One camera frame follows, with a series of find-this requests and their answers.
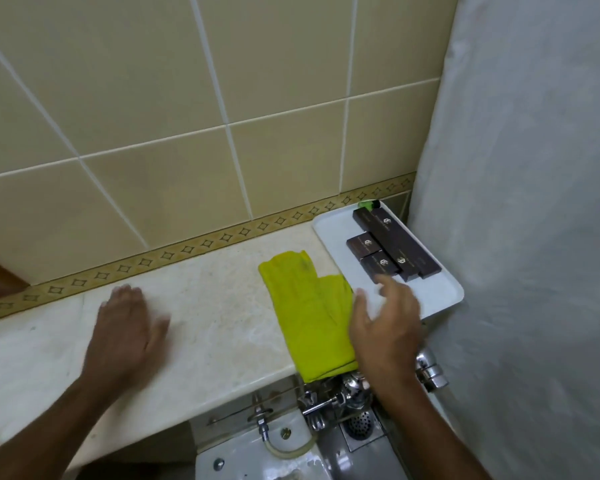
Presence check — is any chrome pipe fitting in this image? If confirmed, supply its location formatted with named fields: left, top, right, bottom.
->
left=414, top=348, right=451, bottom=393

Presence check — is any person's left hand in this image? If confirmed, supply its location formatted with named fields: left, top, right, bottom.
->
left=82, top=284, right=171, bottom=391

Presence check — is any white ceramic toilet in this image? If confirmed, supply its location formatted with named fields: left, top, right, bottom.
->
left=195, top=409, right=333, bottom=480

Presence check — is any person's left forearm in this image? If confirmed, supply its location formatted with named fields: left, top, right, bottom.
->
left=0, top=370, right=117, bottom=480

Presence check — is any yellow cleaning cloth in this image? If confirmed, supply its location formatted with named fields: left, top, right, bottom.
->
left=258, top=250, right=359, bottom=383

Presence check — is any white shower curtain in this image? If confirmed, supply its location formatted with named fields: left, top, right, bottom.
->
left=409, top=0, right=600, bottom=480

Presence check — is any steel floor drain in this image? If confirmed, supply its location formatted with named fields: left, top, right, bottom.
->
left=342, top=409, right=384, bottom=441

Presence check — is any small dark brown box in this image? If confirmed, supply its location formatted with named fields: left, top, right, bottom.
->
left=346, top=233, right=381, bottom=259
left=359, top=251, right=402, bottom=284

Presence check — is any translucent water hose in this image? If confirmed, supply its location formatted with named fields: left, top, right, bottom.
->
left=263, top=434, right=317, bottom=458

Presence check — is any long dark brown box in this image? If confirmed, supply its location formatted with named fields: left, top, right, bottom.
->
left=352, top=209, right=422, bottom=283
left=371, top=209, right=442, bottom=278

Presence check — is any person's right forearm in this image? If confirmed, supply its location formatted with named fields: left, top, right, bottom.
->
left=376, top=382, right=492, bottom=480

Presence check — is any white plastic tray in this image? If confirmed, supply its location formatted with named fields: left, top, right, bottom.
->
left=312, top=200, right=465, bottom=320

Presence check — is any chrome flush valve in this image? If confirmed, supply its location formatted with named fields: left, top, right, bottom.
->
left=299, top=371, right=377, bottom=431

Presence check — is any person's right hand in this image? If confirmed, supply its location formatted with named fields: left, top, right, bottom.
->
left=349, top=275, right=429, bottom=398

